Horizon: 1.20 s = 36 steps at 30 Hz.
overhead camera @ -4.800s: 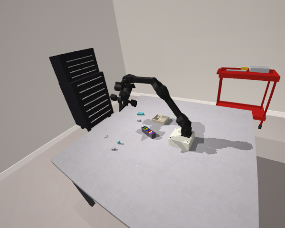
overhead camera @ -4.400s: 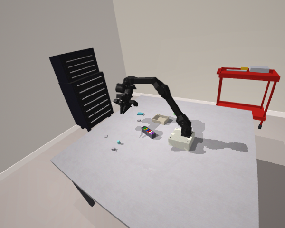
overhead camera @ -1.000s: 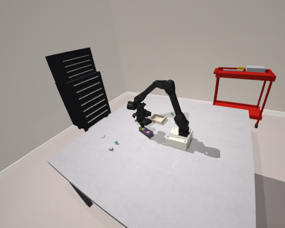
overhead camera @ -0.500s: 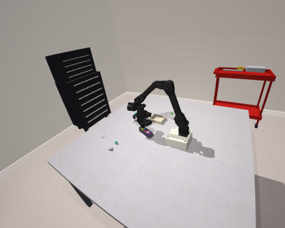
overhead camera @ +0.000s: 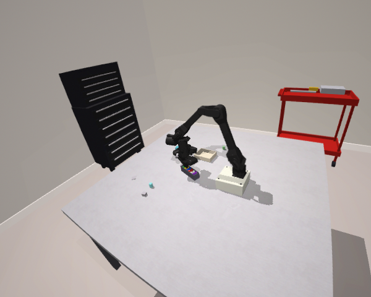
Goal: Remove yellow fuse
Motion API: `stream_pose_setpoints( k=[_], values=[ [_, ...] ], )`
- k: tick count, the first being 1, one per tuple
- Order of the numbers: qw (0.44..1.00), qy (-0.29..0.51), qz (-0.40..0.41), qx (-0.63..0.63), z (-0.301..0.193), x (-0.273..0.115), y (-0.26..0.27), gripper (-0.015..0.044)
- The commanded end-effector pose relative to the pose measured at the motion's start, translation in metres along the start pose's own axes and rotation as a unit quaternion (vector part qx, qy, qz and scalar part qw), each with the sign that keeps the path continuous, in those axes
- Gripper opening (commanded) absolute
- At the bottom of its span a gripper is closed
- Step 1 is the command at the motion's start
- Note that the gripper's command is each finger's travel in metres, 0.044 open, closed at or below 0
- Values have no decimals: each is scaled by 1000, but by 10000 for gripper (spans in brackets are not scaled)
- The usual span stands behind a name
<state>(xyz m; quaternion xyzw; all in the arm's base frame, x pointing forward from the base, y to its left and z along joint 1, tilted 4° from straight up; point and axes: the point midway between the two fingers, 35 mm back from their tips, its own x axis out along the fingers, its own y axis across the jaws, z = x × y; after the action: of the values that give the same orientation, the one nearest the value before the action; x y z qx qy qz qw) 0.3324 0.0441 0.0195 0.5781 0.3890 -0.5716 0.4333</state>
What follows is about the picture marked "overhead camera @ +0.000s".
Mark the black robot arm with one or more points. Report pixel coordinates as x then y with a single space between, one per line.
218 112

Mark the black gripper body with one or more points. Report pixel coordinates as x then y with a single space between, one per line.
184 153

